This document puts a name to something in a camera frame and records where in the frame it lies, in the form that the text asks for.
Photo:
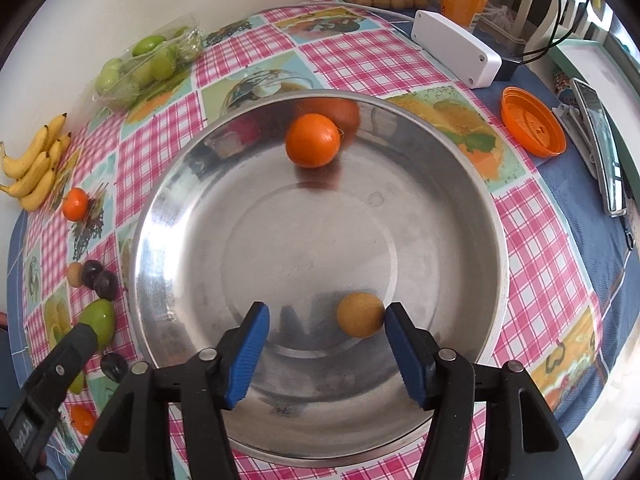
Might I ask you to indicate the round stainless steel bowl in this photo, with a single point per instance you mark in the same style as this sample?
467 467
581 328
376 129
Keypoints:
400 213

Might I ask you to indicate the orange plastic lid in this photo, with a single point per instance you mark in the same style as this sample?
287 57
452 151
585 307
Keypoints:
531 123

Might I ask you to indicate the white rectangular device box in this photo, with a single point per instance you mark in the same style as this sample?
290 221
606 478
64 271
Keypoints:
471 60

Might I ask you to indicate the bunch of yellow bananas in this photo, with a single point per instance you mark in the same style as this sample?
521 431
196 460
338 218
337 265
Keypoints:
34 173

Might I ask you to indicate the green mango-shaped fruit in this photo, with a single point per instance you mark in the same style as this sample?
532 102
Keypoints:
100 316

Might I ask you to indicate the black power adapter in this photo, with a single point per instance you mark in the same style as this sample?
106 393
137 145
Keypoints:
508 67

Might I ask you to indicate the orange tangerine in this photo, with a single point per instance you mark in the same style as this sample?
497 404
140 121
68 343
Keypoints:
312 141

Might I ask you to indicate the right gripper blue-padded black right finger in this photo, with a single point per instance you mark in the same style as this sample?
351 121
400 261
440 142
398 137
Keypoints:
522 438

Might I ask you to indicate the pink checkered fruit tablecloth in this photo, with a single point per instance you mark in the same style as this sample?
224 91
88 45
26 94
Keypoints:
552 321

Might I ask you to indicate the small brown longan fruit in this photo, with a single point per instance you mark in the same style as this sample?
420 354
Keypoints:
360 314

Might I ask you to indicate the small tangerine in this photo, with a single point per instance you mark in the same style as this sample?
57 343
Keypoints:
83 419

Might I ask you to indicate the dark cherry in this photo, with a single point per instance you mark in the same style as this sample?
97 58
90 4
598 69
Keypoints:
114 366
90 271
106 285

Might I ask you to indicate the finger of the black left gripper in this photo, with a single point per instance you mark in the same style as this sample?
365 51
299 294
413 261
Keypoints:
47 386

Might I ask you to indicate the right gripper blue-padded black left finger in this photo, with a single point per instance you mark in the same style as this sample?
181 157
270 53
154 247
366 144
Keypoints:
131 439

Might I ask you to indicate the plastic tray of green jujubes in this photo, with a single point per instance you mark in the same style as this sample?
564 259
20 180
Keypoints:
149 65

